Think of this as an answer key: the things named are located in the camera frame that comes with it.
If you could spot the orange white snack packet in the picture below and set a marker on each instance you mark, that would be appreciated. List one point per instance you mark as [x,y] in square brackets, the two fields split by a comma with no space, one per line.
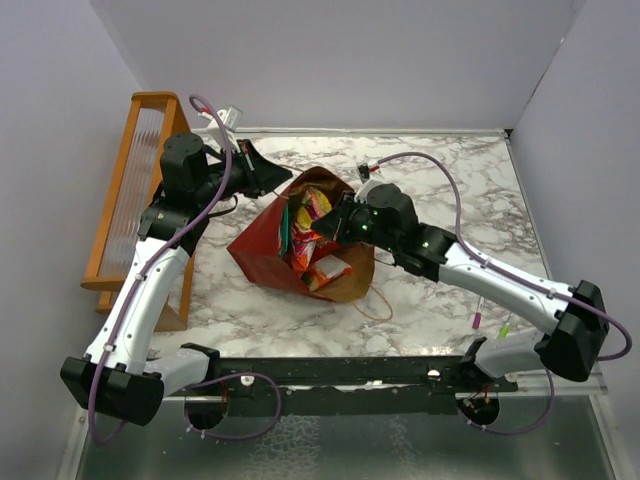
[324,271]

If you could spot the colourful Fox's fruits bag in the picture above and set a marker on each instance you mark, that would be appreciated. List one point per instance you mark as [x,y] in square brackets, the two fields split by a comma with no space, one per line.
[314,205]

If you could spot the green marker pen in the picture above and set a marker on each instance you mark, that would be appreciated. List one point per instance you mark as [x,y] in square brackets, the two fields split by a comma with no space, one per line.
[504,330]

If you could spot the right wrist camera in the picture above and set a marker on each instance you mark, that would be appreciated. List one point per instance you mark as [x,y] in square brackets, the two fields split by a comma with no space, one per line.
[369,180]

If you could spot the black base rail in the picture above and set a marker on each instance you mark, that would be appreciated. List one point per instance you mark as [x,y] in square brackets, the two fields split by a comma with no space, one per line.
[331,386]

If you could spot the pink marker pen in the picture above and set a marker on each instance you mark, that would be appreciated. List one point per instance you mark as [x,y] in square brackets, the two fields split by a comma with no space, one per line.
[478,313]

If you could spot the green Fox's candy bag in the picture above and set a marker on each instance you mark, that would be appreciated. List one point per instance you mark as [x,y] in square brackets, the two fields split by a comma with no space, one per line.
[284,232]

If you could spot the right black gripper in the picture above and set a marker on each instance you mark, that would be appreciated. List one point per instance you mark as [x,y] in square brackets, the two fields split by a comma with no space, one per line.
[334,225]

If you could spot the red brown paper bag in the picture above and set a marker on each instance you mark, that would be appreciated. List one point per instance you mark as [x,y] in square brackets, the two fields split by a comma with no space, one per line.
[257,249]

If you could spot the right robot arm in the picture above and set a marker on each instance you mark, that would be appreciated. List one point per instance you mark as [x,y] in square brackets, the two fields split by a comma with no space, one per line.
[569,329]

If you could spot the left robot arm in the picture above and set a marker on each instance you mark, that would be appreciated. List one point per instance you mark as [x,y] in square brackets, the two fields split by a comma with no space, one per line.
[114,376]

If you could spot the wooden rack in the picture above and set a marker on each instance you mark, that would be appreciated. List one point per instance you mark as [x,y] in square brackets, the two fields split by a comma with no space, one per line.
[152,118]

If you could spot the red snack packet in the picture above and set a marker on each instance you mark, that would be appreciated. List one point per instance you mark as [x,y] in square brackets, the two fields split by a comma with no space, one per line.
[305,255]

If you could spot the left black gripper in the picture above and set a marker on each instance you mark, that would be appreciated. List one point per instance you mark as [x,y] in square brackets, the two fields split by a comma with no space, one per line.
[261,174]

